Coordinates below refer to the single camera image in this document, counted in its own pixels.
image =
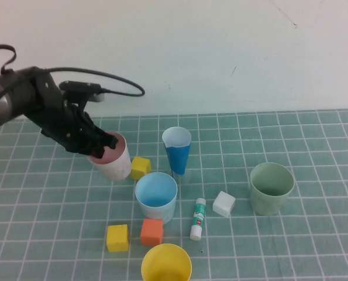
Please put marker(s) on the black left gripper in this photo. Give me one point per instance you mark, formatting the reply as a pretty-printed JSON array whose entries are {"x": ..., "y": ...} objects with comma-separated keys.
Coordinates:
[{"x": 62, "y": 123}]

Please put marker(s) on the pink plastic cup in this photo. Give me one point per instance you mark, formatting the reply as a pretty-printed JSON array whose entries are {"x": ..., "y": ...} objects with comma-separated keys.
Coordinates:
[{"x": 118, "y": 168}]

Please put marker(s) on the yellow plastic cup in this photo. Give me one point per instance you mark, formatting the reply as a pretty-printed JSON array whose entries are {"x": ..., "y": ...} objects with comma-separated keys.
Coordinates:
[{"x": 165, "y": 266}]

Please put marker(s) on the green plastic cup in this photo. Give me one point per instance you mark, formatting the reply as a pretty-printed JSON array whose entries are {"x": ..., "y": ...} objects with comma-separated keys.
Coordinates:
[{"x": 264, "y": 205}]

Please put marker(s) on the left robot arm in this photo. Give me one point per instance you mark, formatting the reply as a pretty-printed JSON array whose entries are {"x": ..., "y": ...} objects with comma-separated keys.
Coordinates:
[{"x": 4, "y": 102}]

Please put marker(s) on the yellow cube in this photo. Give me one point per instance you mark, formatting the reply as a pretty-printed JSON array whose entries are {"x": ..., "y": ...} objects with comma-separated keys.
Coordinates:
[
  {"x": 140, "y": 169},
  {"x": 117, "y": 238}
]

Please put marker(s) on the blue paper cone cup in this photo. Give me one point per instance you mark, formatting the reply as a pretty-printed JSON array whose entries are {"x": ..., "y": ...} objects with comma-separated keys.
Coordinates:
[{"x": 178, "y": 159}]

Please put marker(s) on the light blue plastic cup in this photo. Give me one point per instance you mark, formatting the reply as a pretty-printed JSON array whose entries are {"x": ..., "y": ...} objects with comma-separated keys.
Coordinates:
[{"x": 156, "y": 210}]

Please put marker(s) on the orange cube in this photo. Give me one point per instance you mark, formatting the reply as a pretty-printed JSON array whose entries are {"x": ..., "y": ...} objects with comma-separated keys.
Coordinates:
[{"x": 151, "y": 232}]

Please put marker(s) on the white green glue stick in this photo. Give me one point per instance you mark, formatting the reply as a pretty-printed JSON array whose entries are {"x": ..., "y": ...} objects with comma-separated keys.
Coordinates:
[{"x": 198, "y": 218}]

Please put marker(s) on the white cube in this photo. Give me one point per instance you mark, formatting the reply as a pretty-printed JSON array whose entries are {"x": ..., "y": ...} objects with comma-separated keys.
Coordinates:
[{"x": 223, "y": 203}]

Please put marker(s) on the green white-checked tablecloth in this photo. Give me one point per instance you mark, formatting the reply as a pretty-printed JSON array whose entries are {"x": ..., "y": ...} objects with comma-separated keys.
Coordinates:
[{"x": 279, "y": 248}]

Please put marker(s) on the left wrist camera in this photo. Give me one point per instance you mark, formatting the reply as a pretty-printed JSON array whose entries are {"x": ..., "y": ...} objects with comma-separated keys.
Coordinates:
[{"x": 80, "y": 86}]

